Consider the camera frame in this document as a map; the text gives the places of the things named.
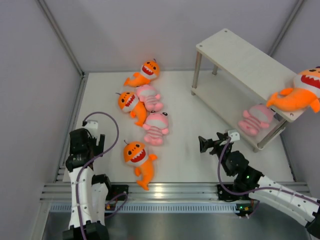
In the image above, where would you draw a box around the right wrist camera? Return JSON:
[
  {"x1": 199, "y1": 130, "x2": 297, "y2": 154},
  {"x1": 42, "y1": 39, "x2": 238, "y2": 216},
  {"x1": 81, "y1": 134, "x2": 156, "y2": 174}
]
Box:
[{"x1": 227, "y1": 129, "x2": 240, "y2": 143}]

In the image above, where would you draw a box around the orange shark plush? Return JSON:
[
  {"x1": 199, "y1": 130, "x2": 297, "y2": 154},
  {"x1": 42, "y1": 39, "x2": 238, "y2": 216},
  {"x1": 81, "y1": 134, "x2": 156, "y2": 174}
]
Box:
[
  {"x1": 123, "y1": 59, "x2": 161, "y2": 88},
  {"x1": 123, "y1": 141, "x2": 158, "y2": 191},
  {"x1": 116, "y1": 91, "x2": 148, "y2": 127},
  {"x1": 266, "y1": 66, "x2": 320, "y2": 113}
]

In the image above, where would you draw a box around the pink striped plush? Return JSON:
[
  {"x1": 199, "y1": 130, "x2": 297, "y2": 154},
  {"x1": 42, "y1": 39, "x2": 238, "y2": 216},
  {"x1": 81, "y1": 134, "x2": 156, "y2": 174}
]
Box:
[
  {"x1": 135, "y1": 84, "x2": 164, "y2": 112},
  {"x1": 142, "y1": 110, "x2": 169, "y2": 146}
]

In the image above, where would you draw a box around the white two-tier shelf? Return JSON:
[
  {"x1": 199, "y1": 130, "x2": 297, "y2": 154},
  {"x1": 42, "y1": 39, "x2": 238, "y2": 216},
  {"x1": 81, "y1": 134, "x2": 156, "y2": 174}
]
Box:
[{"x1": 191, "y1": 28, "x2": 304, "y2": 152}]

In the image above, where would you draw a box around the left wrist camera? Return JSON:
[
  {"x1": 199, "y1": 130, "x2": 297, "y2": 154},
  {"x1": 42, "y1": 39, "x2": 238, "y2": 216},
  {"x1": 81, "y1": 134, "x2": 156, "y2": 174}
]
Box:
[{"x1": 82, "y1": 120, "x2": 99, "y2": 132}]

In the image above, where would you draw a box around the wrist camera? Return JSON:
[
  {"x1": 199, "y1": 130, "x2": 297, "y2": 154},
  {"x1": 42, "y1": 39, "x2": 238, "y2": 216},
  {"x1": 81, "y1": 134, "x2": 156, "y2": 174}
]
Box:
[
  {"x1": 82, "y1": 120, "x2": 99, "y2": 132},
  {"x1": 227, "y1": 129, "x2": 240, "y2": 143}
]

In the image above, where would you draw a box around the pink plush under shelf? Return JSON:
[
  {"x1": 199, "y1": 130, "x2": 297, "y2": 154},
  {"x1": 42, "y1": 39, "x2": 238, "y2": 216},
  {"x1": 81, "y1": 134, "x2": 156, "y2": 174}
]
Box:
[{"x1": 238, "y1": 104, "x2": 275, "y2": 137}]

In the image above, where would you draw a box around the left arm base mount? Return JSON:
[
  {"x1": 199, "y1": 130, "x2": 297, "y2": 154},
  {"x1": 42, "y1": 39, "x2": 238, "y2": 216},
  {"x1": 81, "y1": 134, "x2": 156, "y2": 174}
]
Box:
[{"x1": 106, "y1": 184, "x2": 129, "y2": 201}]

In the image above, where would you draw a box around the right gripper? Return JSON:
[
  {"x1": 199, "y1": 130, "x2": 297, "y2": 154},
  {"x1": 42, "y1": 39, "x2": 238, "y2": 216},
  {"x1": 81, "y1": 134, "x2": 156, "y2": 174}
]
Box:
[{"x1": 198, "y1": 131, "x2": 233, "y2": 176}]

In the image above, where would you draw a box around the orange shark plush top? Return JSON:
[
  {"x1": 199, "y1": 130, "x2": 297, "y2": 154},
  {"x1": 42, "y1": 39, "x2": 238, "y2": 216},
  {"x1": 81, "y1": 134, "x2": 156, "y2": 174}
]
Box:
[{"x1": 123, "y1": 59, "x2": 161, "y2": 88}]

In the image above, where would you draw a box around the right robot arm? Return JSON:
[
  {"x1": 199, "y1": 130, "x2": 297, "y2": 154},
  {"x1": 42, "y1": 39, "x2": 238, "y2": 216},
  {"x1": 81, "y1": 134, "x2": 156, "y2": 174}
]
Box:
[{"x1": 198, "y1": 130, "x2": 320, "y2": 238}]

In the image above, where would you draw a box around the orange shark plush front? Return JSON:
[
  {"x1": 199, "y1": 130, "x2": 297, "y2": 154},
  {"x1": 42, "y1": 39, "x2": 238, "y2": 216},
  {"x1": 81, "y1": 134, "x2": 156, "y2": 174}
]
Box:
[{"x1": 123, "y1": 141, "x2": 158, "y2": 191}]

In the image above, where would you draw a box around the orange shark plush on shelf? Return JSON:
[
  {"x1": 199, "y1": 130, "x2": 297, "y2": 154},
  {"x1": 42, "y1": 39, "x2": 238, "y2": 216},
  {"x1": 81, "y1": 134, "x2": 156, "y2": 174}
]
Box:
[{"x1": 266, "y1": 66, "x2": 320, "y2": 113}]

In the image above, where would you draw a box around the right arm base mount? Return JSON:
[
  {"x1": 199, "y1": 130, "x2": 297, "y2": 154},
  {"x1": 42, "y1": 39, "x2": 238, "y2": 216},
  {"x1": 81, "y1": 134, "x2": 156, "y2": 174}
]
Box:
[{"x1": 216, "y1": 184, "x2": 250, "y2": 202}]

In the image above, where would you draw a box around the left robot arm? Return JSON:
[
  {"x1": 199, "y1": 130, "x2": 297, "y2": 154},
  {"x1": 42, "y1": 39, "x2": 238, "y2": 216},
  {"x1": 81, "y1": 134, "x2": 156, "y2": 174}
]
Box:
[{"x1": 62, "y1": 128, "x2": 113, "y2": 240}]

